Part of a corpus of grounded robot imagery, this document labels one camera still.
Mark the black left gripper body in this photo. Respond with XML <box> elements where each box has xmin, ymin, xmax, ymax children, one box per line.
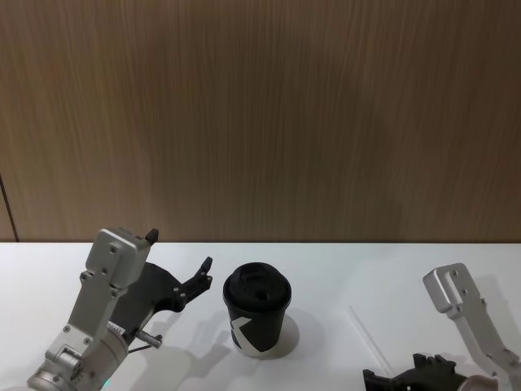
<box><xmin>108</xmin><ymin>262</ymin><xmax>185</xmax><ymax>342</ymax></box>

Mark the black paper cup white mark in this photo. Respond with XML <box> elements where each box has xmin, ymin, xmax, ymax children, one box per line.
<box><xmin>224</xmin><ymin>299</ymin><xmax>291</xmax><ymax>359</ymax></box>

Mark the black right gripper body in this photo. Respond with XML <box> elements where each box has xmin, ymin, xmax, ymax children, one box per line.
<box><xmin>361</xmin><ymin>353</ymin><xmax>466</xmax><ymax>391</ymax></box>

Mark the thin dark gripper cable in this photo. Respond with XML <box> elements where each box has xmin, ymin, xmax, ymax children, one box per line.
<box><xmin>125</xmin><ymin>329</ymin><xmax>164</xmax><ymax>356</ymax></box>

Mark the clear thin straw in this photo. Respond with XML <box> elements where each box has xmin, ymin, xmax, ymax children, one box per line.
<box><xmin>348</xmin><ymin>305</ymin><xmax>391</xmax><ymax>371</ymax></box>

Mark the black plastic cup lid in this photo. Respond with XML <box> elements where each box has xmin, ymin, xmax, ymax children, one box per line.
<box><xmin>222</xmin><ymin>262</ymin><xmax>293</xmax><ymax>315</ymax></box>

